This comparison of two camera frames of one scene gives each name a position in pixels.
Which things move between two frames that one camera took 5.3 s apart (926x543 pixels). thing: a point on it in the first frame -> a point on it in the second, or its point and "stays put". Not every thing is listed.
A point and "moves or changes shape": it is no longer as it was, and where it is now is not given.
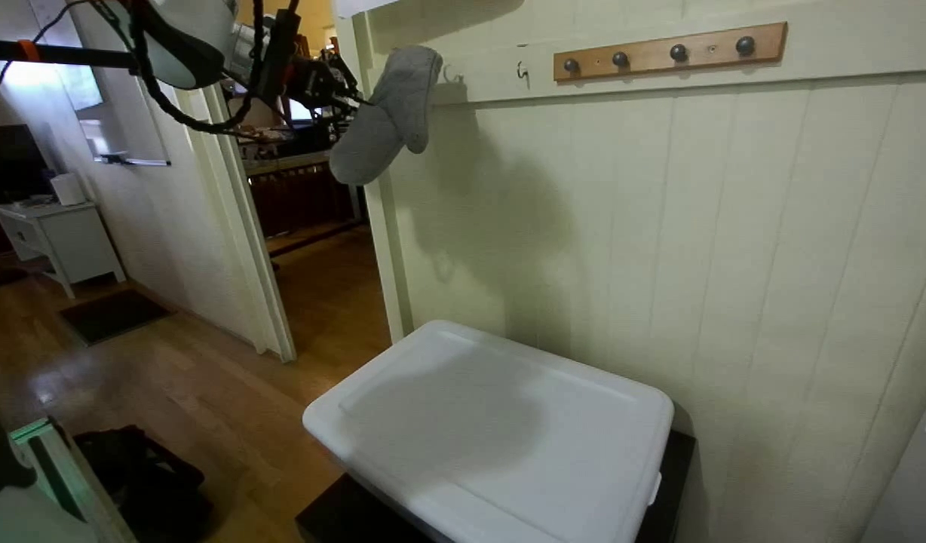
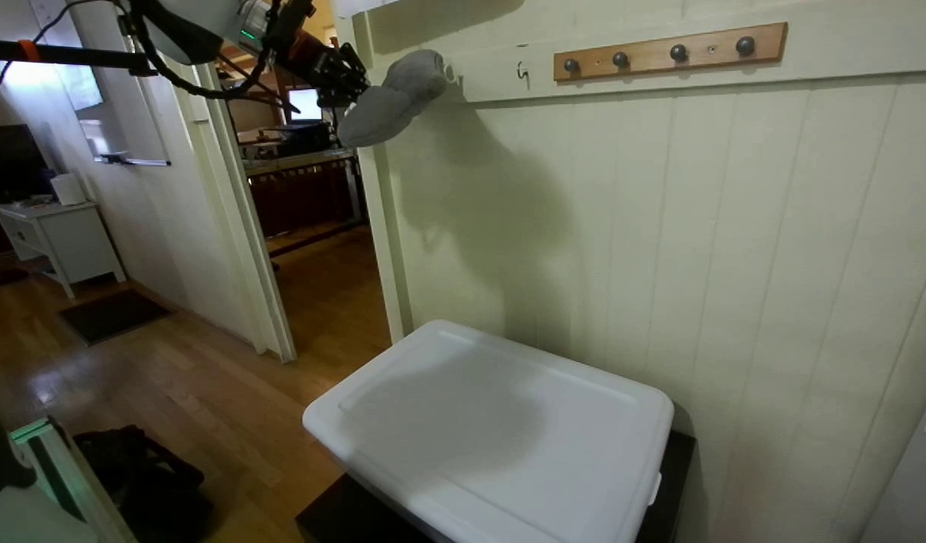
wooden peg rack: [671, 53] stays put
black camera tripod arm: [94, 56] stays put
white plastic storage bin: [497, 441] stays put
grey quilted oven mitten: [393, 121] moves or changes shape
